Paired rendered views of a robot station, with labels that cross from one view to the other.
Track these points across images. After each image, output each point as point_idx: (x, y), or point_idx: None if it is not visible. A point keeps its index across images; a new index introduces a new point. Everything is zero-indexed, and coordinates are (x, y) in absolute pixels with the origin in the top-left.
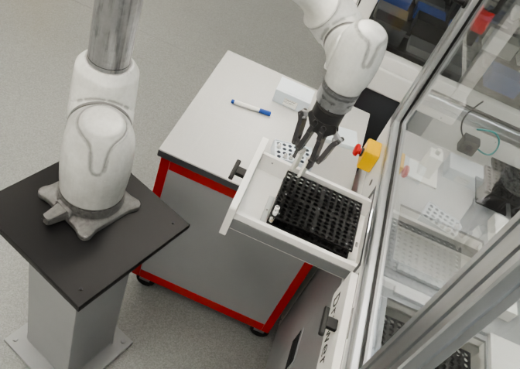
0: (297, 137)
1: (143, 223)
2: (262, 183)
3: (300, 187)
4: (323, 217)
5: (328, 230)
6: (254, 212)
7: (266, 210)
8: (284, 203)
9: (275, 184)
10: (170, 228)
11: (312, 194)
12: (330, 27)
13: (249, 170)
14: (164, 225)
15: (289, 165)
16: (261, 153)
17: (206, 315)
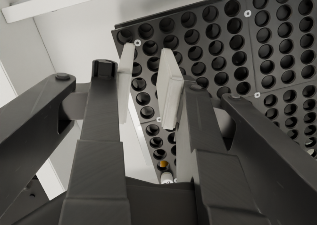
0: (57, 144)
1: (7, 224)
2: (81, 53)
3: (180, 65)
4: (278, 112)
5: (303, 137)
6: (122, 137)
7: (140, 129)
8: (172, 147)
9: (105, 29)
10: (38, 205)
11: (220, 56)
12: None
13: (39, 169)
14: (28, 207)
15: None
16: (8, 85)
17: None
